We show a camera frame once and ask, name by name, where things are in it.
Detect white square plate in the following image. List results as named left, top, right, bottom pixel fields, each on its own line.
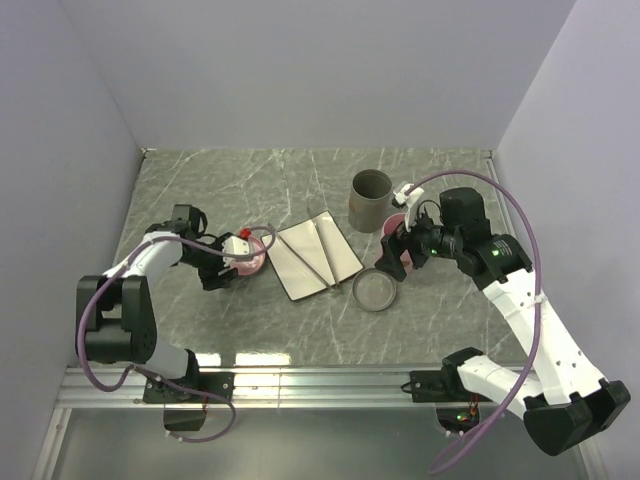
left=267, top=210, right=364, bottom=301

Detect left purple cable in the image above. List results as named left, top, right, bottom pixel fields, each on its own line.
left=74, top=225, right=277, bottom=444

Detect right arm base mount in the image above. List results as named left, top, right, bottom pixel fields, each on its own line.
left=400, top=368, right=490, bottom=436

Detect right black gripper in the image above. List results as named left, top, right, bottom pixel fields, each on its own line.
left=374, top=201, right=463, bottom=281

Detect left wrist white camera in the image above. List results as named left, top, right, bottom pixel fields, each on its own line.
left=222, top=235, right=254, bottom=261

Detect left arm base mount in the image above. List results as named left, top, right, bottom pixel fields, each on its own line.
left=142, top=372, right=235, bottom=433

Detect aluminium rail frame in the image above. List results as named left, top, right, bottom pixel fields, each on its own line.
left=39, top=148, right=525, bottom=479

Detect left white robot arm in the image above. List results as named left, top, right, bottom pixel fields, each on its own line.
left=75, top=204, right=246, bottom=402

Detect grey cylindrical container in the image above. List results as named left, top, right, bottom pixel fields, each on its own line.
left=348, top=169, right=392, bottom=233

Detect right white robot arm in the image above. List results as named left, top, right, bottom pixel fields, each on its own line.
left=375, top=183, right=631, bottom=456

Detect pink lid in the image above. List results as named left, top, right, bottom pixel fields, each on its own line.
left=231, top=236, right=266, bottom=277

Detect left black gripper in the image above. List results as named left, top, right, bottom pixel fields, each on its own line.
left=182, top=232, right=238, bottom=290

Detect pink cylindrical container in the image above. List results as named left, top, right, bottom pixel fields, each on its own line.
left=374, top=213, right=413, bottom=280

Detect metal tongs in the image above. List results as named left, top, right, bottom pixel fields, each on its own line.
left=268, top=220, right=335, bottom=301

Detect grey lid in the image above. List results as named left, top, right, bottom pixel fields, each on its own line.
left=352, top=268, right=397, bottom=312

